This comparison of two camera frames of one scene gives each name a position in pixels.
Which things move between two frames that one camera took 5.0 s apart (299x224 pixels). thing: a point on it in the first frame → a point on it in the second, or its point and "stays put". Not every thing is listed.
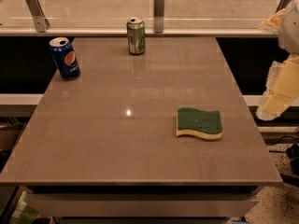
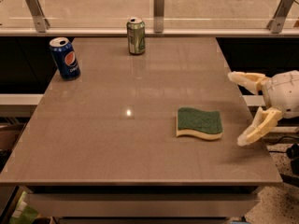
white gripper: x=291 y=32 → x=282 y=93
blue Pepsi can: x=65 y=59 stays put
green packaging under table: x=23 y=214 stays put
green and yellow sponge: x=200 y=123 stays put
